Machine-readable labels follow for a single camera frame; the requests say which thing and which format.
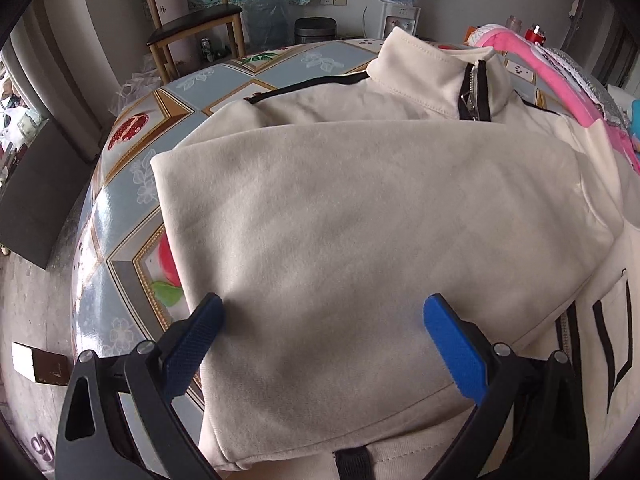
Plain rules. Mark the cream zip jacket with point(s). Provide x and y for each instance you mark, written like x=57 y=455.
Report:
x=350 y=210

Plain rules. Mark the white water dispenser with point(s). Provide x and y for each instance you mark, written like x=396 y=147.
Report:
x=400 y=20

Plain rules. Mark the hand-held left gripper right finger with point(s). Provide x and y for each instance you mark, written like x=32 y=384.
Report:
x=455 y=355

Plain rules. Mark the dark low cabinet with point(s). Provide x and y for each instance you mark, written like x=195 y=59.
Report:
x=40 y=195

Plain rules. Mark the wooden chair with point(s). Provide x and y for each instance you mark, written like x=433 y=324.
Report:
x=195 y=20

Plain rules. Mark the fruit print tablecloth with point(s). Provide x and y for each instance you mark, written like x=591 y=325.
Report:
x=130 y=210

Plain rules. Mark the pink glass jar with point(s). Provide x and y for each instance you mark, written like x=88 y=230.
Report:
x=514 y=24

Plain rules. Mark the dark rice cooker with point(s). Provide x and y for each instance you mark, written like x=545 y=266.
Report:
x=315 y=30

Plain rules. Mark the pink floral blanket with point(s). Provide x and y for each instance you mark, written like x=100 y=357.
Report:
x=550 y=80

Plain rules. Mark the green drink can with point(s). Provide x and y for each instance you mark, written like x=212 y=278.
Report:
x=205 y=49

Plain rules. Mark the white mesh fabric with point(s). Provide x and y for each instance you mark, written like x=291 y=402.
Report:
x=130 y=90

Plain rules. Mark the white wall socket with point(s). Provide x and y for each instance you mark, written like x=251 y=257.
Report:
x=334 y=0

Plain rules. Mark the doorway frame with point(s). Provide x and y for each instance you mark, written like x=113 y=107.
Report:
x=620 y=50

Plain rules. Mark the empty clear water jug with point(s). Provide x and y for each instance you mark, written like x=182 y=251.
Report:
x=265 y=20

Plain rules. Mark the cardboard box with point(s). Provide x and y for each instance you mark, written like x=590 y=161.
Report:
x=42 y=362

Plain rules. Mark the blue pillow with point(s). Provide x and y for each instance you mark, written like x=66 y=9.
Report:
x=635 y=125

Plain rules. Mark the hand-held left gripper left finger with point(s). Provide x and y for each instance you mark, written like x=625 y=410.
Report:
x=192 y=345

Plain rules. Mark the silver cushion with lace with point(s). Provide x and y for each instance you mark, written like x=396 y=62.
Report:
x=585 y=80

